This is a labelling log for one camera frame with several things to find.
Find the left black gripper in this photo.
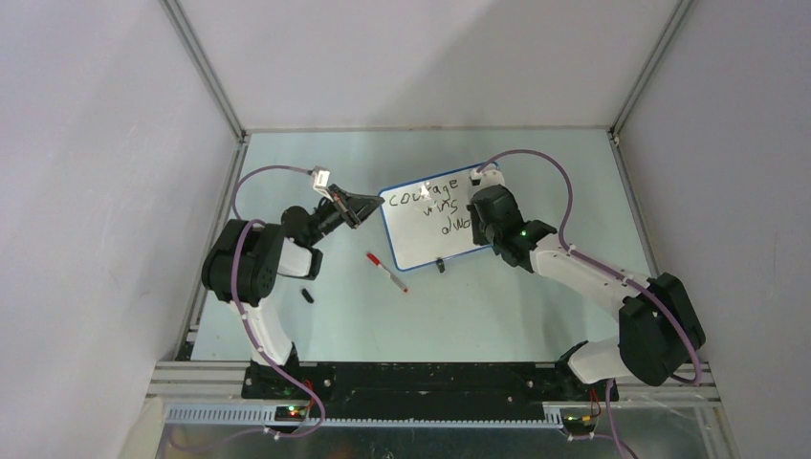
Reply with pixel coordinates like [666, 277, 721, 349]
[306, 184, 384, 247]

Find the blue framed whiteboard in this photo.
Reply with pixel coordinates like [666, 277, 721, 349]
[379, 163, 488, 272]

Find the black marker cap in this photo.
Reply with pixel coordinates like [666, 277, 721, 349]
[301, 289, 315, 304]

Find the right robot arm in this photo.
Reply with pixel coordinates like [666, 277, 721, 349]
[467, 181, 706, 400]

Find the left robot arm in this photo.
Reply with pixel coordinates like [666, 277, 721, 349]
[201, 185, 384, 399]

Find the red whiteboard marker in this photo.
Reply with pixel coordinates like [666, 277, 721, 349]
[366, 252, 408, 294]

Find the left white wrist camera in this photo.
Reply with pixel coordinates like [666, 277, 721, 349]
[310, 166, 330, 193]

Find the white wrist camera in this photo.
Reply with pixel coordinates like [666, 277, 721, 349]
[469, 164, 505, 189]
[310, 166, 330, 193]

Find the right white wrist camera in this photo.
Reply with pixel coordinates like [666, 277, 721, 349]
[469, 164, 505, 189]

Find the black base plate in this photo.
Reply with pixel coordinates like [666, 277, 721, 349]
[241, 362, 619, 422]

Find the aluminium frame rail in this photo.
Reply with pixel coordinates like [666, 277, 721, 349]
[147, 361, 720, 429]

